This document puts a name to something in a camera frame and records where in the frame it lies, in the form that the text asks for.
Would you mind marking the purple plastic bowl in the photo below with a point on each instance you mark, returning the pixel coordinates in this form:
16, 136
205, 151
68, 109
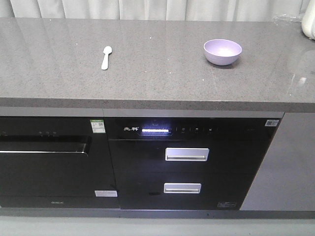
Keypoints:
222, 52

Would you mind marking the white curtain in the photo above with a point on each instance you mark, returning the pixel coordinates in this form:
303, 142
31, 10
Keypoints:
165, 10

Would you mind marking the black drawer sterilizer cabinet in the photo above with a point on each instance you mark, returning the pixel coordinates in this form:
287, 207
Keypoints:
187, 163

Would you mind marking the black built-in dishwasher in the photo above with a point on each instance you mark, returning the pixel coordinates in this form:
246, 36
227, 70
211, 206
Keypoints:
56, 162

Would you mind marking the white appliance at edge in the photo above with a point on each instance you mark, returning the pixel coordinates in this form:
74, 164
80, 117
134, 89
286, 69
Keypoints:
308, 21

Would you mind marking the pale green plastic spoon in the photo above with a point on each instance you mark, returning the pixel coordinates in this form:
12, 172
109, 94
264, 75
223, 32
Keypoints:
107, 51

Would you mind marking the grey cabinet panel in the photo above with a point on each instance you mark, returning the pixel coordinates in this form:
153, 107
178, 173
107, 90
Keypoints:
286, 177

